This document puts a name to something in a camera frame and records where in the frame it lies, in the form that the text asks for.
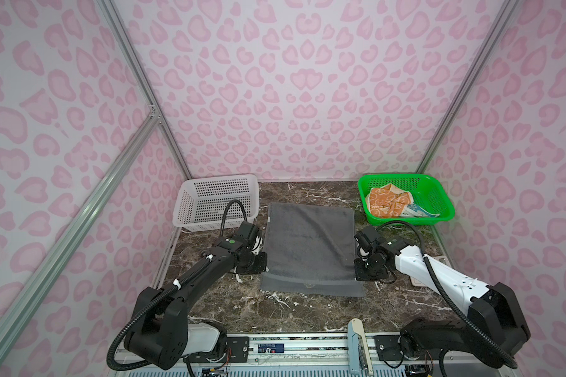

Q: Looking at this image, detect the left corner aluminium post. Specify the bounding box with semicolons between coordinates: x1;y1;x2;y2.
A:
97;0;193;179

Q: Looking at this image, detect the white plastic basket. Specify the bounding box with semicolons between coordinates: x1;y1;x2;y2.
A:
172;174;259;232

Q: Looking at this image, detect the orange patterned towel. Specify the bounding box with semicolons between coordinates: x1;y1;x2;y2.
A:
366;184;414;218

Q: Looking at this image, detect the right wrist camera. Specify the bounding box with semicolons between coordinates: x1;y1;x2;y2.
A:
355;243;369;260

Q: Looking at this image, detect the blue label sticker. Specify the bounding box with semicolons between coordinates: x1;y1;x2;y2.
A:
257;343;285;354

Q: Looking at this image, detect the green plastic basket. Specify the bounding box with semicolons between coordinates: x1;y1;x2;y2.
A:
357;173;455;226

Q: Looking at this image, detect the grey towel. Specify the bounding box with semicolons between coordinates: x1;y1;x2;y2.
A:
261;203;366;298

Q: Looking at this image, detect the corner aluminium post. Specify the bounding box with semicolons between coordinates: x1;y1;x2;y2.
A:
97;0;193;179
415;0;524;174

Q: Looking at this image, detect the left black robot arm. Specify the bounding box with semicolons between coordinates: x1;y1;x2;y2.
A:
107;221;267;371

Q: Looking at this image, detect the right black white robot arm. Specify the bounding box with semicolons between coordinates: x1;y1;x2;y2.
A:
354;222;531;369

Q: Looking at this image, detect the teal patterned towel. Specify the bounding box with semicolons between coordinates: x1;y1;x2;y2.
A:
400;204;440;218

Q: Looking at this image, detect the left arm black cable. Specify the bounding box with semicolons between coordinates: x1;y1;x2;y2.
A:
105;199;249;372

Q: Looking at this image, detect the right corner aluminium post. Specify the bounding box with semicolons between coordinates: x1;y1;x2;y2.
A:
415;0;524;174

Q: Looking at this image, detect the beige clamp handle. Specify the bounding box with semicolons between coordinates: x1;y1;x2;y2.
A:
347;318;374;376

